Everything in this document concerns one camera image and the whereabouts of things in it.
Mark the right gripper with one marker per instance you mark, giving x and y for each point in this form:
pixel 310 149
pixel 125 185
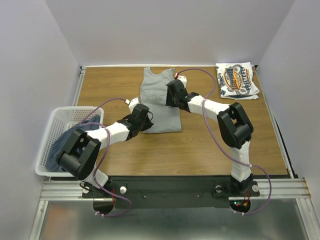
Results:
pixel 171 94

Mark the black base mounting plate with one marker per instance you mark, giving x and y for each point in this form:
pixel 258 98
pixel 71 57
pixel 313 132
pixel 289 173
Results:
pixel 171 192

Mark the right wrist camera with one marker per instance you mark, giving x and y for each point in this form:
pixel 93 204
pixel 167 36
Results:
pixel 182 78

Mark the white plastic laundry basket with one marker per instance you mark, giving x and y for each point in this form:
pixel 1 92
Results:
pixel 61 119

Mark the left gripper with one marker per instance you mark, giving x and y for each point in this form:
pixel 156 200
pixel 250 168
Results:
pixel 148 125

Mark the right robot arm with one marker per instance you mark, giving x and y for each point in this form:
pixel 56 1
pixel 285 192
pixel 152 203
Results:
pixel 234 125

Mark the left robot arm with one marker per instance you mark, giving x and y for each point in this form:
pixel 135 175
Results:
pixel 80 152

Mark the folded white printed tank top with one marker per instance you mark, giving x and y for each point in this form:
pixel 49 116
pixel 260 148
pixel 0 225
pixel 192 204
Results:
pixel 236 81

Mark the grey tank top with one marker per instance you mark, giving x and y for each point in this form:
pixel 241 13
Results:
pixel 153 94

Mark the blue tank top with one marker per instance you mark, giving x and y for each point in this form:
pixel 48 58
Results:
pixel 51 162

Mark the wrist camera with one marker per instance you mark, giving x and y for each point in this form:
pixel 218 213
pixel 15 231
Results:
pixel 182 78
pixel 132 103

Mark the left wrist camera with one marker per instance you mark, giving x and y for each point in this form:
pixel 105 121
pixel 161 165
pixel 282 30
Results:
pixel 132 103

